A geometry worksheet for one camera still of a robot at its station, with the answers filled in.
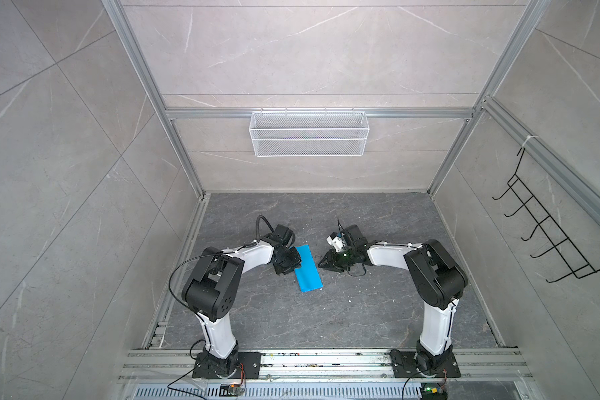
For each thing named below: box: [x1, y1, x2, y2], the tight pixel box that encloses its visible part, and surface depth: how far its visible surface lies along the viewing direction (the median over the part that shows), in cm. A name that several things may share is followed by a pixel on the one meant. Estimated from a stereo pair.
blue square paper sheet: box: [295, 244, 324, 293], surface depth 94 cm
